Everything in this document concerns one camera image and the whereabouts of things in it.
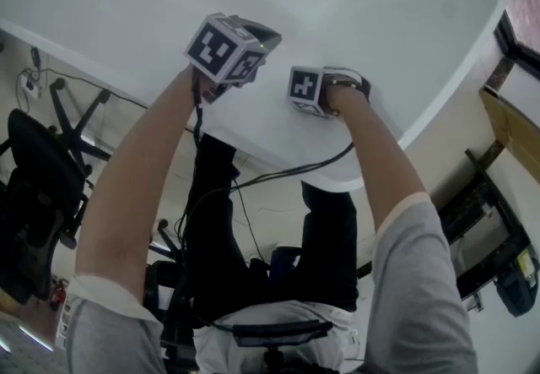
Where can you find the white power strip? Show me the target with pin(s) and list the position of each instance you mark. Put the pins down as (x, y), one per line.
(34, 87)

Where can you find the person's left forearm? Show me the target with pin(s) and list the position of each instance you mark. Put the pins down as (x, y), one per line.
(139, 161)

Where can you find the black office chair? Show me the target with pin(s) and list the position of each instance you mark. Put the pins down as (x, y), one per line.
(38, 195)
(166, 279)

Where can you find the leaning cardboard panel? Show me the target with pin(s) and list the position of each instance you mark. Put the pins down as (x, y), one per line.
(514, 127)

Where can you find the person's leg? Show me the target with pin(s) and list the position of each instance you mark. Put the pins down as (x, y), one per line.
(333, 245)
(215, 237)

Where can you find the dark blue bag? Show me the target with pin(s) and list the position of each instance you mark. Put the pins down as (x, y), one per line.
(284, 262)

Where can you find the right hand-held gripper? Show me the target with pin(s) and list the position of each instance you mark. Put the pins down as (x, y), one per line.
(304, 85)

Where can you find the red fire extinguisher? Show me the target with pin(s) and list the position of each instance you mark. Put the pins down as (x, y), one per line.
(58, 294)

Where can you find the black bag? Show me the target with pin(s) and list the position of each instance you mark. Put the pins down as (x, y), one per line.
(514, 294)

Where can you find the black metal shelf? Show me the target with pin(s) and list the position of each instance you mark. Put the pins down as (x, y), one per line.
(493, 191)

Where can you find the black belt-mounted device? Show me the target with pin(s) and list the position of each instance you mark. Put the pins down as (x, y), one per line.
(278, 332)

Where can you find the person's left leg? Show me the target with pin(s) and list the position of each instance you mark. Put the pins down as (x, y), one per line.
(215, 237)

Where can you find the person's right leg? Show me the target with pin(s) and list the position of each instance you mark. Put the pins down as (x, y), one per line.
(333, 245)

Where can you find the person's right hand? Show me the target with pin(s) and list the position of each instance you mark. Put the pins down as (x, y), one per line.
(327, 100)

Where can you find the person's right forearm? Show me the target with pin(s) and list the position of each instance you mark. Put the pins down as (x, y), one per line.
(371, 144)

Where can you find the black-framed glass door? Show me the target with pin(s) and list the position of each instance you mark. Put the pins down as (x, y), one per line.
(506, 43)

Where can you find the person's grey shirt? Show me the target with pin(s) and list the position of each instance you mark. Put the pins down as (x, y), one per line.
(422, 279)

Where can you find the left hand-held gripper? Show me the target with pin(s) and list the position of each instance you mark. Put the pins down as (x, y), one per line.
(211, 47)

